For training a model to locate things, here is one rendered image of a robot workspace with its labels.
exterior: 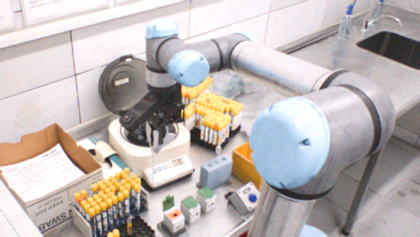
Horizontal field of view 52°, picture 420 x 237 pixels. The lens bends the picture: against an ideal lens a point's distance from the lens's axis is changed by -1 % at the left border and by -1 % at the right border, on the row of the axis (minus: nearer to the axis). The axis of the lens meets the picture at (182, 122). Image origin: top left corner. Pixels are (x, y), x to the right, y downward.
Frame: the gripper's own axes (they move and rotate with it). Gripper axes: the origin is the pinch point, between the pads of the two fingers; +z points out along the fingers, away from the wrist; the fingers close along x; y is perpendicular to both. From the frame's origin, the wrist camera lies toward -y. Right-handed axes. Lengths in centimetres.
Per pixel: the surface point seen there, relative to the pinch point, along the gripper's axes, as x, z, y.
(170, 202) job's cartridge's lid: -6.0, 15.6, 1.9
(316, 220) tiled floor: 16, 112, 121
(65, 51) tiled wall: 47.3, -11.0, -4.6
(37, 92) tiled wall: 46.1, 0.4, -16.2
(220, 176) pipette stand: -1.3, 20.1, 24.5
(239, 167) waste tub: -1.0, 20.2, 32.7
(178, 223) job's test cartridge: -10.9, 19.8, 1.6
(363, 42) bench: 51, 25, 174
